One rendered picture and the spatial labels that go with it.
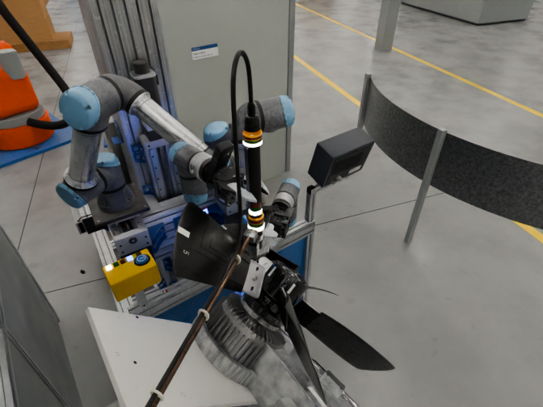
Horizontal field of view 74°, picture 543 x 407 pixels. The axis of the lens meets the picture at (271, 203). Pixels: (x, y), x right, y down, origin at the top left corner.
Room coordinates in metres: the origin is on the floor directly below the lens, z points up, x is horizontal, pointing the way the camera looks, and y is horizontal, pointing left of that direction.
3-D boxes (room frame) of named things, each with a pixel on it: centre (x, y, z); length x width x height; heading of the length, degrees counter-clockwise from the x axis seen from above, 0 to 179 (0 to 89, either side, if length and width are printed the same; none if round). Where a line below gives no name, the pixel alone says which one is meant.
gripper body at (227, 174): (0.81, 0.13, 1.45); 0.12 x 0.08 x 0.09; 46
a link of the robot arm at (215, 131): (1.52, 0.25, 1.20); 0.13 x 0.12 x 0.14; 114
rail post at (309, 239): (1.33, -0.18, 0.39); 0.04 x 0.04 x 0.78; 36
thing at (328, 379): (0.44, -0.15, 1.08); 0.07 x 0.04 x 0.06; 46
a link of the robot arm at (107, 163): (1.25, 0.68, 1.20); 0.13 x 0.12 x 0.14; 157
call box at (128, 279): (0.85, 0.49, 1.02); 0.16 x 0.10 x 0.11; 126
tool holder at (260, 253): (0.72, 0.04, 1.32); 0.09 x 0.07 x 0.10; 161
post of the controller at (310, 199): (1.33, -0.18, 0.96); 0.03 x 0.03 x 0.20; 36
